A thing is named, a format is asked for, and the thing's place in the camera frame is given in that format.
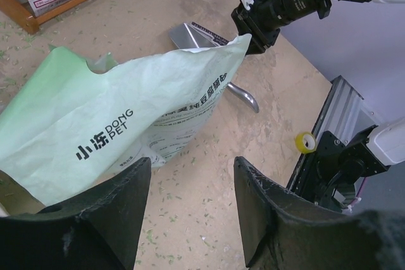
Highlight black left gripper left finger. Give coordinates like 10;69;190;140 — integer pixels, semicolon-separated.
1;157;151;269

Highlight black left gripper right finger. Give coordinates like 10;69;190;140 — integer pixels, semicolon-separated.
234;157;404;269

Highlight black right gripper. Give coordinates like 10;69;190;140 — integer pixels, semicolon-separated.
231;3;280;55

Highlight black white bag sealing strip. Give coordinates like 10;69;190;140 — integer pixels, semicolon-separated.
191;21;229;46

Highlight silver metal scoop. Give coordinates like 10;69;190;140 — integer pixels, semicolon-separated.
168;23;259;113

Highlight green cat litter bag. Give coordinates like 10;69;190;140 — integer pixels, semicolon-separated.
1;35;251;206

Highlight yellow tape roll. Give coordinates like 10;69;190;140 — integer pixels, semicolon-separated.
295;132;317;154

